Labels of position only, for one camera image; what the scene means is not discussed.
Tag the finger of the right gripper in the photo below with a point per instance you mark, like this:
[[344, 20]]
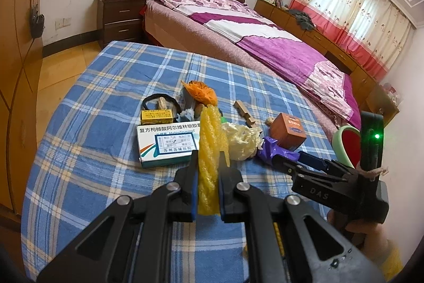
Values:
[[293, 168], [317, 163]]

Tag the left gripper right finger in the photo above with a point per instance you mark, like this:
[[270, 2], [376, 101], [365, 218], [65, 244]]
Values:
[[292, 239]]

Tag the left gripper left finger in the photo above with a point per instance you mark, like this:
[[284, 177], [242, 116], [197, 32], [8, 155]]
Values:
[[130, 241]]

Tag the cream plastic bag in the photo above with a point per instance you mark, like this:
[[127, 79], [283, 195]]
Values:
[[243, 141]]

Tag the yellow foam fruit net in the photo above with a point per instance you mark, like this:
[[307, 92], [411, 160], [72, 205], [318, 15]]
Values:
[[212, 142]]

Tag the person's right hand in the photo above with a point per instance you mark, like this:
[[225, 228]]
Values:
[[376, 245]]

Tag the orange cardboard box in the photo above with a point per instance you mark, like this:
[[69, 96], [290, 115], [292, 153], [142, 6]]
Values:
[[288, 131]]

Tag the red bucket green rim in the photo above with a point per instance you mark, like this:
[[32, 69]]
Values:
[[346, 144]]

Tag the peanut behind orange box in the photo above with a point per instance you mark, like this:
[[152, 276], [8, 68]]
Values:
[[269, 121]]

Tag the wooden block piece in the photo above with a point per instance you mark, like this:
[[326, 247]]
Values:
[[251, 122]]

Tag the long wooden window cabinet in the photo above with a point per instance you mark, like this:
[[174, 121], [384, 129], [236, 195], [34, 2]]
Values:
[[368, 93]]

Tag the blue plaid blanket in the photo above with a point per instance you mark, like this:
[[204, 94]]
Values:
[[88, 155]]

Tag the purple floral quilt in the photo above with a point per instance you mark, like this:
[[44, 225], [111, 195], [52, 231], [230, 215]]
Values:
[[281, 51]]

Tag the white teal medicine box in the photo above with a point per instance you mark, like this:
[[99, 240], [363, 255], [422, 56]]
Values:
[[165, 144]]

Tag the peanut beside blue wrapper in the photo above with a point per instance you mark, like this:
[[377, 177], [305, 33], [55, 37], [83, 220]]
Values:
[[197, 110]]

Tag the light blue plastic wrapper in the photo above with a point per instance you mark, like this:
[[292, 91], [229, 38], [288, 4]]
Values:
[[186, 115]]

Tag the small yellow box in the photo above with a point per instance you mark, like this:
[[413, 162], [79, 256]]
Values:
[[157, 116]]

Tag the peanut inside hair band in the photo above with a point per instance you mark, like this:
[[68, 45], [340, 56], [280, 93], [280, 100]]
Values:
[[161, 103]]

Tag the red white curtain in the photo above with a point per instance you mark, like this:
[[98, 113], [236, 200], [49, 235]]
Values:
[[373, 32]]

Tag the dark clothes on cabinet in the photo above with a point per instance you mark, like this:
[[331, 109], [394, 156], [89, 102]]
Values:
[[302, 19]]

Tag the black hair band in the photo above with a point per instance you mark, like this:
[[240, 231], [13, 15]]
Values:
[[175, 106]]

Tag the pink bed mattress sheet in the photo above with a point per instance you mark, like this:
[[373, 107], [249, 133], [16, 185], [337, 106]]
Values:
[[174, 30]]

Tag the dark wooden nightstand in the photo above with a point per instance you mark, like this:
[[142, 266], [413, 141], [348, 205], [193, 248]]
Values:
[[120, 20]]

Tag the orange wooden wardrobe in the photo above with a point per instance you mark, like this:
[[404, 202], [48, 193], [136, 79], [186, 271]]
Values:
[[21, 61]]

